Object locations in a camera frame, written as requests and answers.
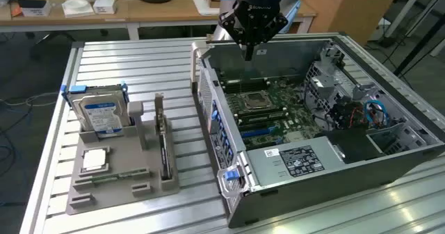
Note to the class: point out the green graphics card black fan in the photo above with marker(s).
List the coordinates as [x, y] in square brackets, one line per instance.
[162, 145]

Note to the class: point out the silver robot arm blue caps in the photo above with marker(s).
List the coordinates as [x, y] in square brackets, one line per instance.
[224, 33]

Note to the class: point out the white paper stack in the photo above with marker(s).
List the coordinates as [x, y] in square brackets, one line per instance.
[205, 6]

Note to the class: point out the wooden desk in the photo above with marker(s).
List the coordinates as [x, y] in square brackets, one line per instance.
[156, 12]

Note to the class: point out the black RAM slots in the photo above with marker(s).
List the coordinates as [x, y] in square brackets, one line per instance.
[242, 85]

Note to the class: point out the metal CPU socket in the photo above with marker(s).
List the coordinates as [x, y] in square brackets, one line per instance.
[257, 101]

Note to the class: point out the perforated metal disk bay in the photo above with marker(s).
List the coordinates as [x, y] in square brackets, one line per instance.
[322, 98]

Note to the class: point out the white box with label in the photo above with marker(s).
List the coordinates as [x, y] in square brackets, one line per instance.
[104, 6]

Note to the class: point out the black RAM stick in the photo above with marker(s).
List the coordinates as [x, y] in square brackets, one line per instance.
[260, 116]

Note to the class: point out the green motherboard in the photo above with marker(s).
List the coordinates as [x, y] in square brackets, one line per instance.
[294, 119]

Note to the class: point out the blue expansion slot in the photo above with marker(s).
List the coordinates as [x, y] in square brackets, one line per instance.
[258, 132]

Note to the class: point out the white square tray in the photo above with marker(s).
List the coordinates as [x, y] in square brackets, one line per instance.
[77, 8]

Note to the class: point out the black office chair base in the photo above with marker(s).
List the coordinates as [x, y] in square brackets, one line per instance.
[55, 37]

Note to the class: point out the silver hard disk blue label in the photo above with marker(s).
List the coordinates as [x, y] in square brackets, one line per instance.
[98, 114]

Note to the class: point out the grey power supply with label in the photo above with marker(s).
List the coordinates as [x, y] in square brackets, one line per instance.
[274, 166]

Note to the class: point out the white box black lid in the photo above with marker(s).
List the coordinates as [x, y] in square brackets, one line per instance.
[35, 8]

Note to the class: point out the blue case latch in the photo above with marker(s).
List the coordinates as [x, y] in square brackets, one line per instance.
[230, 178]

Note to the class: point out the grey printed parts rack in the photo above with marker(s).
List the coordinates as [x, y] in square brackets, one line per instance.
[138, 163]

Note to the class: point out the open dark grey PC case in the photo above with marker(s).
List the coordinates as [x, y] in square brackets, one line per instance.
[348, 182]

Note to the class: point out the silver CPU chip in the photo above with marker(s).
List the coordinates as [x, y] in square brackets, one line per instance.
[94, 159]

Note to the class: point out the green RAM stick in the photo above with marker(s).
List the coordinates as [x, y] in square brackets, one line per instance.
[110, 178]

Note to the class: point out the blue disk carrier frame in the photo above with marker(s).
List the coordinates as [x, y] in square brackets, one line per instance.
[77, 88]

